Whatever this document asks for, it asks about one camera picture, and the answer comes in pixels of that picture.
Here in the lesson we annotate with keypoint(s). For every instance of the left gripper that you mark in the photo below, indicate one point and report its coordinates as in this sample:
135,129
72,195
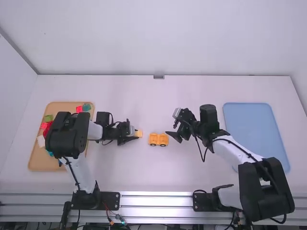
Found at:
123,130

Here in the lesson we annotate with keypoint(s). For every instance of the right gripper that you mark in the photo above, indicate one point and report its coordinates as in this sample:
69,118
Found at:
187,124

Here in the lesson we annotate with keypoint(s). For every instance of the pale yellow toy brick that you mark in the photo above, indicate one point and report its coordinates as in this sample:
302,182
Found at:
139,133

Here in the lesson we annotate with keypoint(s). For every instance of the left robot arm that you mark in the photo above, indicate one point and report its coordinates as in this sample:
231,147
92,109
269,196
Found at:
64,134

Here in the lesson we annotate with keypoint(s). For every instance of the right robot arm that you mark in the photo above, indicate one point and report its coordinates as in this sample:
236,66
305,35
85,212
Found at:
261,187

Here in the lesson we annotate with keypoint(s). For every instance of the yellow toy car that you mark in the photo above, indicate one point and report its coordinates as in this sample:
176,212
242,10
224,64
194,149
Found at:
158,139

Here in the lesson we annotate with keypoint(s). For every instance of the teal toy brick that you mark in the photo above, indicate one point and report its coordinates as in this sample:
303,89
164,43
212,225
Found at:
87,107

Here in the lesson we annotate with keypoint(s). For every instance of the pink toy brick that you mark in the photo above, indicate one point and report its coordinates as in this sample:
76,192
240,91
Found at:
79,109

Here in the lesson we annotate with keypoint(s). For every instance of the silver rails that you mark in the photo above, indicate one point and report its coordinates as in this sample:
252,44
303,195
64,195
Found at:
156,198

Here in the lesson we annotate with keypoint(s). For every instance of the blue mat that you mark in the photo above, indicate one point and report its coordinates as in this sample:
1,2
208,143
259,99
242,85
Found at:
251,134

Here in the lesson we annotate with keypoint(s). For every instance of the blue toy brick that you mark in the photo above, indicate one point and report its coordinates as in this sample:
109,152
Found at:
50,153

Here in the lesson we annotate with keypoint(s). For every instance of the green toy brick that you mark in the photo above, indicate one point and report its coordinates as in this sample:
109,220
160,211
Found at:
48,118

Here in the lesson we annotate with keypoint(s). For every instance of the red toy brick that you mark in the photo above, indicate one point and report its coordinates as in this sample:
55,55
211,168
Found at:
45,126

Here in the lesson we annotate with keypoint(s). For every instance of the white toy brick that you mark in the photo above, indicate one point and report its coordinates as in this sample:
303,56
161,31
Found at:
40,141

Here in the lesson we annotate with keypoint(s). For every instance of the tan tray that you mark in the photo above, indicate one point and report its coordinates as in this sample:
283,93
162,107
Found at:
38,163

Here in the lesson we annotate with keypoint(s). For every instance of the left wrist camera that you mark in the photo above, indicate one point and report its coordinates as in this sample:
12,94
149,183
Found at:
132,130

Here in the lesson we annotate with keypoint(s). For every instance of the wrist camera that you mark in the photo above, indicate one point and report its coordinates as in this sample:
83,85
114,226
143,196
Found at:
177,113
132,130

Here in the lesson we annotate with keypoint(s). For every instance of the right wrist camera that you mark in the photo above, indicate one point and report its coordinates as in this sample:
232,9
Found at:
177,113

